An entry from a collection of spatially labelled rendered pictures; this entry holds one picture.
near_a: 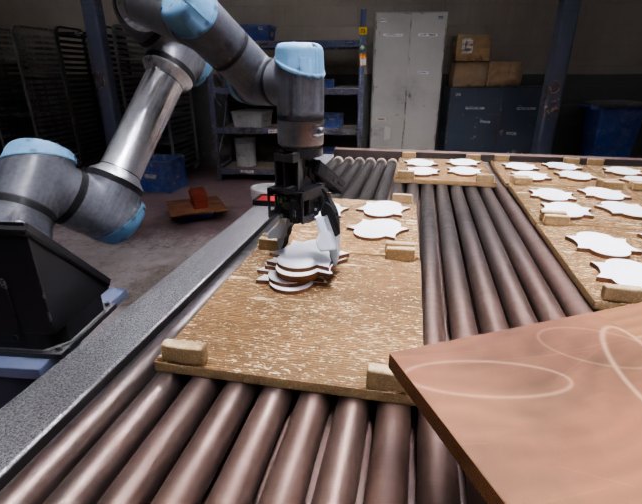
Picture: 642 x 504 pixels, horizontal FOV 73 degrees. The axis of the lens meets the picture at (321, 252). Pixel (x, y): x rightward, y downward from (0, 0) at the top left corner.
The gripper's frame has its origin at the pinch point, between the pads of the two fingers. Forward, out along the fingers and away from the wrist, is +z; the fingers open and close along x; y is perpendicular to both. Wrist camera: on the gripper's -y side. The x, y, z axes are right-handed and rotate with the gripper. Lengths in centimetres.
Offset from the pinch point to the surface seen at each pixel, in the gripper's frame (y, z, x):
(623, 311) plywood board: 8.4, -6.8, 47.4
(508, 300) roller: -13.1, 6.1, 33.7
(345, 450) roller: 31.7, 5.3, 25.0
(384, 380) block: 22.9, 2.1, 25.4
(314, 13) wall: -451, -97, -283
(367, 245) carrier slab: -18.2, 3.7, 3.4
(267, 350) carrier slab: 23.7, 3.7, 8.5
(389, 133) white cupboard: -446, 39, -171
